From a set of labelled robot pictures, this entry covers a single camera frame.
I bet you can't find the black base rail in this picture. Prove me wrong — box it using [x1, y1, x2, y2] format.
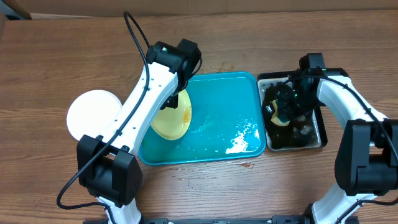
[83, 214, 361, 224]

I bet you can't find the black wash tray with water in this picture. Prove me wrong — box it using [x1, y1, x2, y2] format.
[257, 70, 328, 152]

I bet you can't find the teal plastic serving tray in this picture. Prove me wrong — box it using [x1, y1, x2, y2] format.
[139, 72, 266, 166]

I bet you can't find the yellow-green plate with sauce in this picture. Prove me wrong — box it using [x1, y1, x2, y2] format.
[151, 90, 192, 140]

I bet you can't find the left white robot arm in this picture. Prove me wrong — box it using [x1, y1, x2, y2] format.
[67, 39, 201, 223]

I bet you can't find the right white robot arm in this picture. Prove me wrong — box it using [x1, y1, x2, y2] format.
[272, 68, 397, 223]

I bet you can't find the white plate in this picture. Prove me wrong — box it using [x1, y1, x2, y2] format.
[66, 90, 122, 141]

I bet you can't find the yellow sponge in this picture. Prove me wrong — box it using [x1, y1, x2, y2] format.
[271, 100, 290, 127]

